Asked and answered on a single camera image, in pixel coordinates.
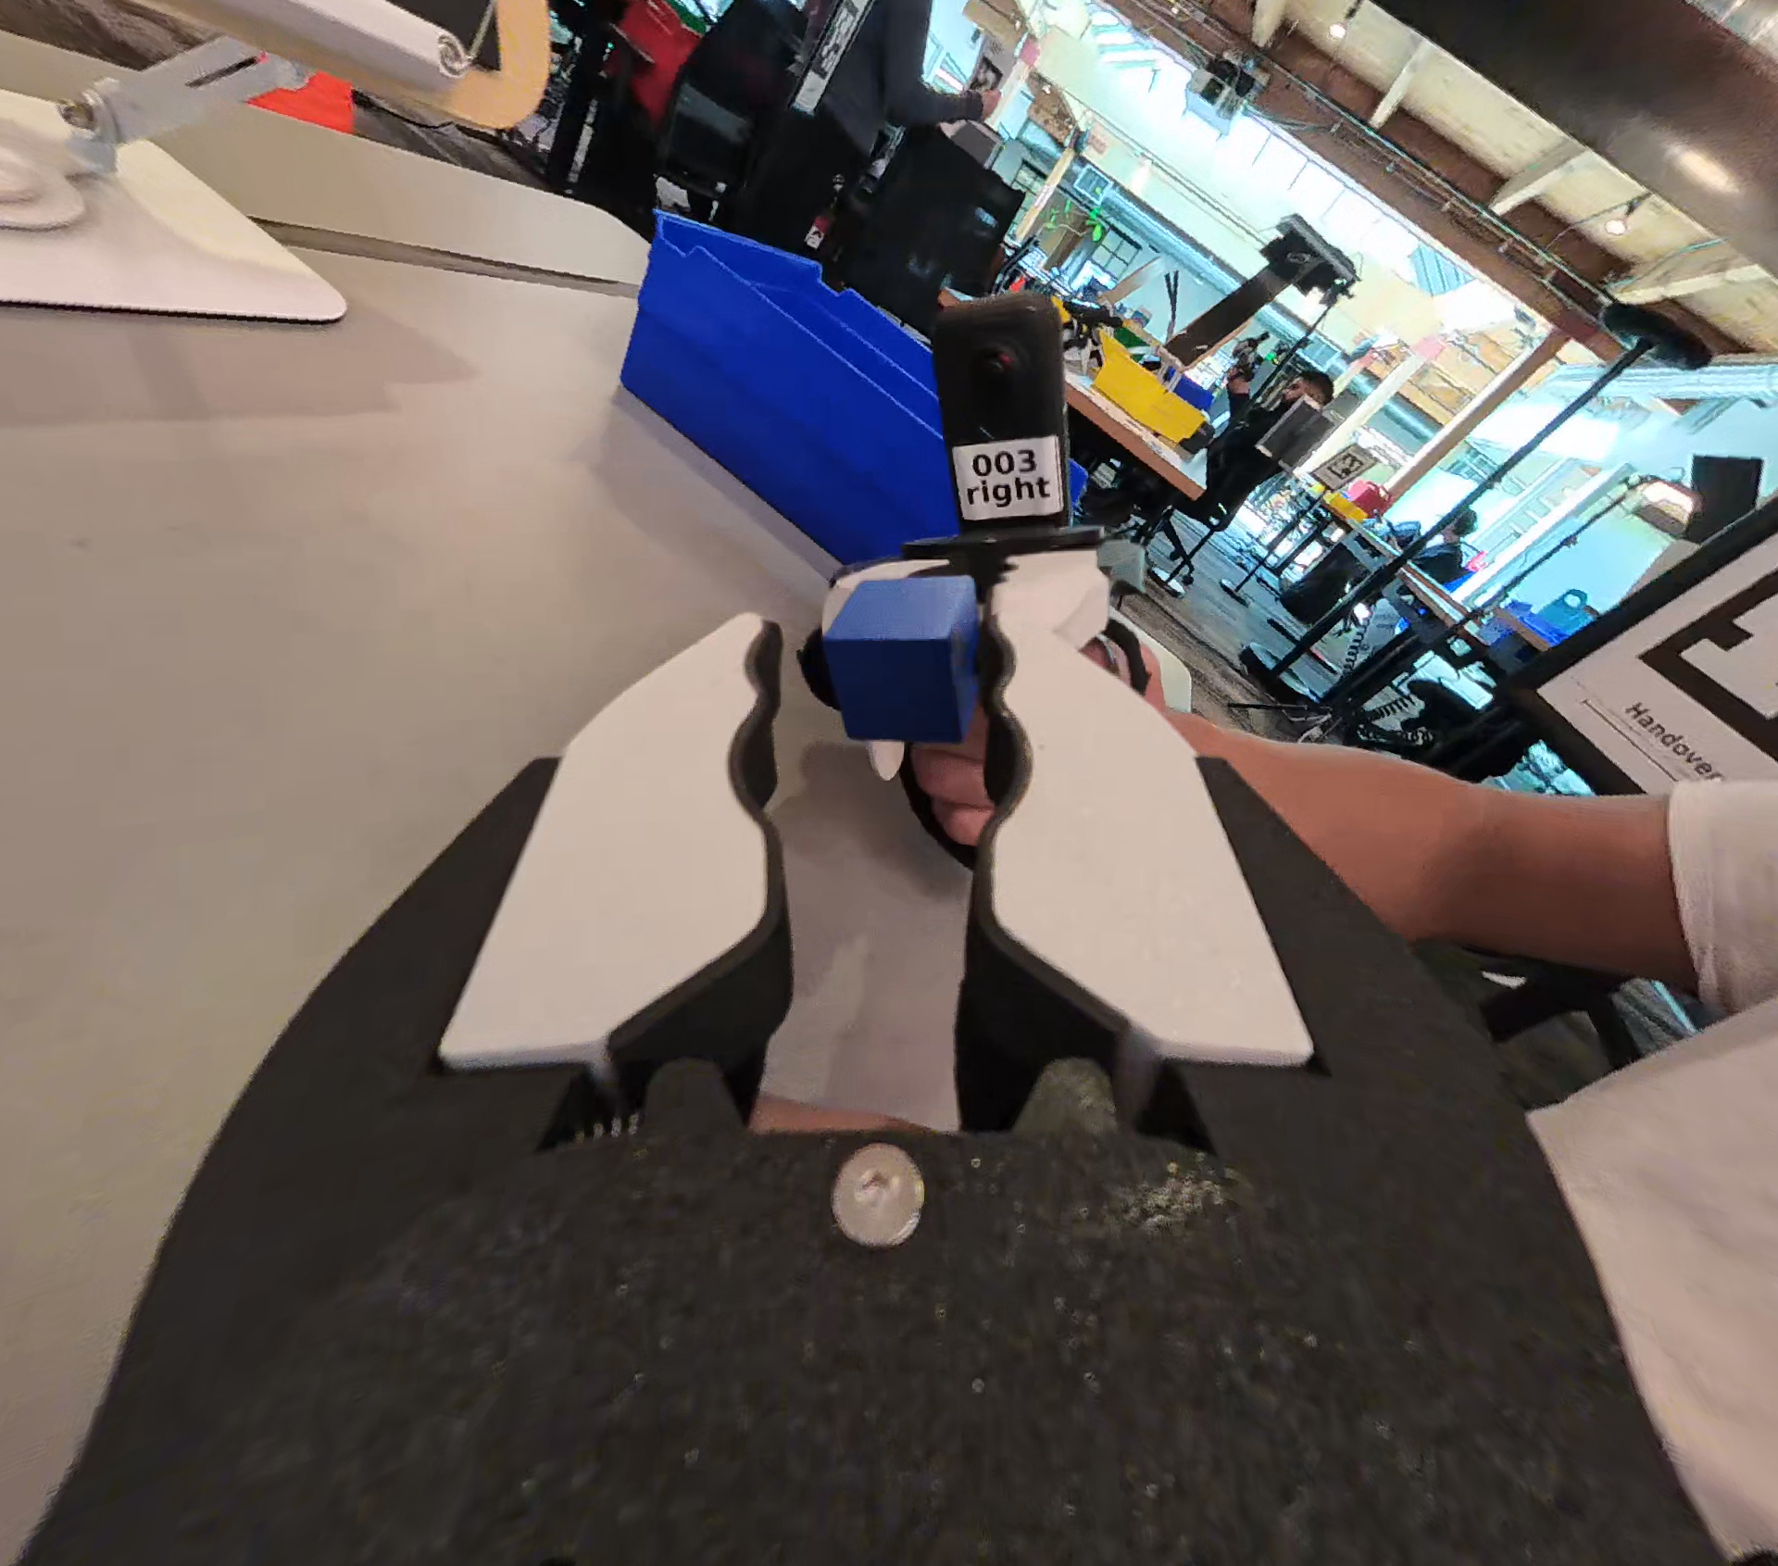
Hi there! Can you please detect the person's right forearm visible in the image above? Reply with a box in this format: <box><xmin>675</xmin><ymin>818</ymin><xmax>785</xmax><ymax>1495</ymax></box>
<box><xmin>1161</xmin><ymin>709</ymin><xmax>1700</xmax><ymax>992</ymax></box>

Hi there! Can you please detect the blue plastic bin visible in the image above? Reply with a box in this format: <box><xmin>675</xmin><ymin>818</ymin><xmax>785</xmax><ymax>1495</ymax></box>
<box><xmin>624</xmin><ymin>207</ymin><xmax>1093</xmax><ymax>566</ymax></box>

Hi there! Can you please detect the blue cube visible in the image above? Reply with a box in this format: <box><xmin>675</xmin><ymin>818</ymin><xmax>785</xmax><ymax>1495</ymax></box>
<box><xmin>820</xmin><ymin>582</ymin><xmax>990</xmax><ymax>747</ymax></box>

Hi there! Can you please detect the black floor lamp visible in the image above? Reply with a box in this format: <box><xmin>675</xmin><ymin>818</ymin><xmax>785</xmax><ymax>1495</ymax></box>
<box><xmin>1242</xmin><ymin>306</ymin><xmax>1721</xmax><ymax>694</ymax></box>

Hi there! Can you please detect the person's right hand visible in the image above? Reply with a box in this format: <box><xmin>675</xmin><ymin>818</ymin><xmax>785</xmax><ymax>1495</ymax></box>
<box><xmin>905</xmin><ymin>708</ymin><xmax>1002</xmax><ymax>847</ymax></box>

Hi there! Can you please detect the yellow bin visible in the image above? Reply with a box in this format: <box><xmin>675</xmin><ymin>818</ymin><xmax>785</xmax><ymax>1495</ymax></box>
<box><xmin>1099</xmin><ymin>339</ymin><xmax>1213</xmax><ymax>451</ymax></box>

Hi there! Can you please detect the red bin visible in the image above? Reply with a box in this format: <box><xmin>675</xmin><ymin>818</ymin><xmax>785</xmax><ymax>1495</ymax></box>
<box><xmin>612</xmin><ymin>0</ymin><xmax>700</xmax><ymax>86</ymax></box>

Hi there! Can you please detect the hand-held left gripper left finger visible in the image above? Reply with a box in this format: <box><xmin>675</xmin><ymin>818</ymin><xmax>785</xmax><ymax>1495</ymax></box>
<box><xmin>436</xmin><ymin>617</ymin><xmax>797</xmax><ymax>1070</ymax></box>

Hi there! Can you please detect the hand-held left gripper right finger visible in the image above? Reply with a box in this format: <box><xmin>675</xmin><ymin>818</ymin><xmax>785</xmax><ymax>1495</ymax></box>
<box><xmin>960</xmin><ymin>607</ymin><xmax>1315</xmax><ymax>1070</ymax></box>

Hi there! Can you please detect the framed black-white marker sign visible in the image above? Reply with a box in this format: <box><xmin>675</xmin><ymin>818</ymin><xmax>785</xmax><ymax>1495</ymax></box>
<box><xmin>1512</xmin><ymin>510</ymin><xmax>1778</xmax><ymax>803</ymax></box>

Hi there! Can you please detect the orange traffic cone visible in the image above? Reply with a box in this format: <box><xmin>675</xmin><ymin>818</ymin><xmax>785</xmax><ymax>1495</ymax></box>
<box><xmin>253</xmin><ymin>72</ymin><xmax>359</xmax><ymax>135</ymax></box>

